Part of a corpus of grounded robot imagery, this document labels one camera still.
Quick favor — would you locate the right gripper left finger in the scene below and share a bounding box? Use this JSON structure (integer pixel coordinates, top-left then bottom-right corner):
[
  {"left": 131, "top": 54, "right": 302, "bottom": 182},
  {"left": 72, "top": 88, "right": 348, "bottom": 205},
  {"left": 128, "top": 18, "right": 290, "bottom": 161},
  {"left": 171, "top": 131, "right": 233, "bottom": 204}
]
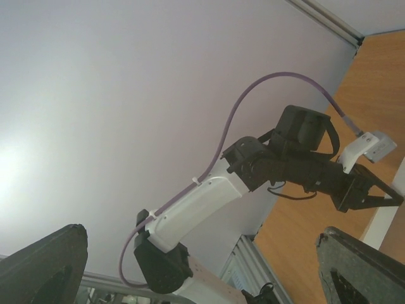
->
[{"left": 1, "top": 224, "right": 88, "bottom": 303}]

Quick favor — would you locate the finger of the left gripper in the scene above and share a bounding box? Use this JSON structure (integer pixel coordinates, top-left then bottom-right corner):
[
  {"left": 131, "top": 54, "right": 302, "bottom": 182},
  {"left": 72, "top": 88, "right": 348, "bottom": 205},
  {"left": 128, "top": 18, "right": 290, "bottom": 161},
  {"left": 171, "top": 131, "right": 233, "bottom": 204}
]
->
[
  {"left": 363, "top": 196, "right": 404, "bottom": 208},
  {"left": 357, "top": 165, "right": 404, "bottom": 200}
]

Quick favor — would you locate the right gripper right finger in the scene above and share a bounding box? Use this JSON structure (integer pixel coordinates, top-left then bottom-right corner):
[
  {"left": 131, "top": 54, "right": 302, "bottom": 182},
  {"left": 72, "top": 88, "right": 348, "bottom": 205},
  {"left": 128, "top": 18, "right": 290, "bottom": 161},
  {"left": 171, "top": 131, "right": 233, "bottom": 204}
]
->
[{"left": 316, "top": 226, "right": 404, "bottom": 303}]

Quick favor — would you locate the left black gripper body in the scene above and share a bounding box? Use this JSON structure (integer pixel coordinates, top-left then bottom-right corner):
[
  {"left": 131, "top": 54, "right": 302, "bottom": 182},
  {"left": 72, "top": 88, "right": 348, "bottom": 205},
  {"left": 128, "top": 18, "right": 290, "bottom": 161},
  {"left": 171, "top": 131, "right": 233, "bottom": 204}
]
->
[{"left": 332, "top": 165, "right": 373, "bottom": 212}]

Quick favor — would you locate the white mat board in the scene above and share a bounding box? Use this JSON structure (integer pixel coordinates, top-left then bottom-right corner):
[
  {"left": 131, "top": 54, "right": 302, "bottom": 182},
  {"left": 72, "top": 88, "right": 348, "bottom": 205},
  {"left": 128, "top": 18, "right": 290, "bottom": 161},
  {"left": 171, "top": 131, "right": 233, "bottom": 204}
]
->
[{"left": 360, "top": 160, "right": 404, "bottom": 250}]

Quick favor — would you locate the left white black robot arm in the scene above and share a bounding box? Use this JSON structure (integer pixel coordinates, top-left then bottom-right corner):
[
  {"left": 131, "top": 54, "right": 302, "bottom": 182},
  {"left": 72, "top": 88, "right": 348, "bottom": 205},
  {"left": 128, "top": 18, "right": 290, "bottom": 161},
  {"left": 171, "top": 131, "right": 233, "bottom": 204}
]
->
[{"left": 134, "top": 105, "right": 404, "bottom": 303}]

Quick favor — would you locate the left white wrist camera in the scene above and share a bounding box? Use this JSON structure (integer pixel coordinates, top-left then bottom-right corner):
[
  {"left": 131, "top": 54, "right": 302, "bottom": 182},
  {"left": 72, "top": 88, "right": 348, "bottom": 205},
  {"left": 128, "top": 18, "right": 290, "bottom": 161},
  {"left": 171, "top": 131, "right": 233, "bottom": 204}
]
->
[{"left": 337, "top": 130, "right": 397, "bottom": 174}]

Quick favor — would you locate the aluminium front rail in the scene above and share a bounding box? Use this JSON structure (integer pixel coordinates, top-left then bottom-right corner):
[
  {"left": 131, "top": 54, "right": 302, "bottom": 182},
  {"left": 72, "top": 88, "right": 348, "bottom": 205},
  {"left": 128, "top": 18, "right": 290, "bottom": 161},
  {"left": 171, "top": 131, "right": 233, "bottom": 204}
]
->
[{"left": 74, "top": 236, "right": 293, "bottom": 303}]

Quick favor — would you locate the left aluminium corner post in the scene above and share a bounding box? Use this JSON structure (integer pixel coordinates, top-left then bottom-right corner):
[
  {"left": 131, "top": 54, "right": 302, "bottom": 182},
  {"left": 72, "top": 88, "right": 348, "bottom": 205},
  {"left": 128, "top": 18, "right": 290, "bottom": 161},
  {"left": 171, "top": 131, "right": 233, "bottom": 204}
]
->
[{"left": 286, "top": 0, "right": 364, "bottom": 48}]

